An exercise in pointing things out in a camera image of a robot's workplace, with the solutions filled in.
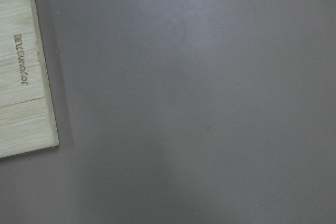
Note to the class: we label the bamboo cutting board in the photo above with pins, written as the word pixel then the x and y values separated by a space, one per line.
pixel 27 114

